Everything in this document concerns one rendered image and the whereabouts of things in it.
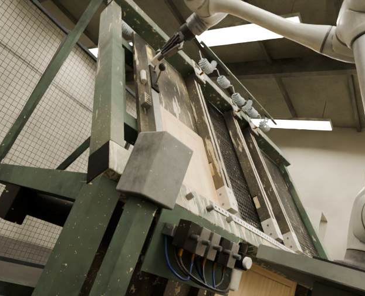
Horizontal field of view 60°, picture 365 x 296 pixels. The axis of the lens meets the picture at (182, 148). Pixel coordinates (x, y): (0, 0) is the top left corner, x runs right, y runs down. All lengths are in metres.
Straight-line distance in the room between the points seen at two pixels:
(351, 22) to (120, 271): 0.94
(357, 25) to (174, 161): 0.66
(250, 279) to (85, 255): 1.27
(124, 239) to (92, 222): 0.18
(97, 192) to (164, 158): 0.25
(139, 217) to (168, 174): 0.13
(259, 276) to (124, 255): 1.41
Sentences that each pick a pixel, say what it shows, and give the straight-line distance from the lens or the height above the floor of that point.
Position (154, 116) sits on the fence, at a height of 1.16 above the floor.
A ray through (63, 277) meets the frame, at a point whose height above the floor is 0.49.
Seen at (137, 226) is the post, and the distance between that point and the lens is 0.83.
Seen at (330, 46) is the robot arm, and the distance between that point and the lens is 1.28.
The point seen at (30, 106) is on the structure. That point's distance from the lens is 2.22.
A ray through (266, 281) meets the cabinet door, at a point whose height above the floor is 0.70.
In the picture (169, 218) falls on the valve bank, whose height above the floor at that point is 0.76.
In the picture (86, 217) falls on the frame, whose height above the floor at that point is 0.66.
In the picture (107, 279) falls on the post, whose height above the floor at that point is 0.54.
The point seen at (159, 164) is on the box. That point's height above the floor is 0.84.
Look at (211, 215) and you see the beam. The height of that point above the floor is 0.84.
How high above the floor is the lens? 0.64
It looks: 19 degrees up
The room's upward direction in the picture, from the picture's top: 20 degrees clockwise
